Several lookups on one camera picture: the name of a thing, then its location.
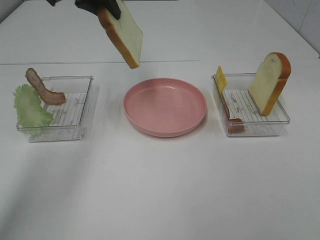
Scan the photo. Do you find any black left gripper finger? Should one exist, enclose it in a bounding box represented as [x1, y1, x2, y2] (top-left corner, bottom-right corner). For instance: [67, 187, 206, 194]
[74, 0, 100, 14]
[106, 0, 121, 20]

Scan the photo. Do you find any white bread slice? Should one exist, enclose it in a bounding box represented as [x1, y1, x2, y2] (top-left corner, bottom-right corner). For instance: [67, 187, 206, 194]
[248, 52, 292, 116]
[97, 0, 144, 69]

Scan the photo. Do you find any bacon strip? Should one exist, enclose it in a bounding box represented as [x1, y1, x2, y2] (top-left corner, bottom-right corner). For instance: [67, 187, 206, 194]
[222, 96, 245, 134]
[25, 68, 67, 106]

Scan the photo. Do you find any green lettuce leaf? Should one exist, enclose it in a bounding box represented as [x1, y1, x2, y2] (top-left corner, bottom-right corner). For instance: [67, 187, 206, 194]
[13, 84, 54, 136]

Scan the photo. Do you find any pink round plate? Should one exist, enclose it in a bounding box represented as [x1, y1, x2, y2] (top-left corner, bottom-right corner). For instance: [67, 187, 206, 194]
[123, 78, 207, 138]

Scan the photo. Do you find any clear plastic left container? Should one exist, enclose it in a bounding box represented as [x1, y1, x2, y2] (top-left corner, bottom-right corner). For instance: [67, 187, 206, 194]
[16, 75, 100, 143]

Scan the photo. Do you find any clear plastic container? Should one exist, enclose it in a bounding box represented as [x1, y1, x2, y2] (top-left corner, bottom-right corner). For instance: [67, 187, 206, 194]
[211, 73, 290, 137]
[16, 75, 100, 143]

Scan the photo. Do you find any yellow cheese slice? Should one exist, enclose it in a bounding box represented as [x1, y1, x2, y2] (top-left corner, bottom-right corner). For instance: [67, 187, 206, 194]
[215, 65, 227, 96]

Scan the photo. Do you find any clear plastic right container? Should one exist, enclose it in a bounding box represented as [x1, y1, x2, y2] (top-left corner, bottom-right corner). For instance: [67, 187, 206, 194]
[211, 73, 290, 137]

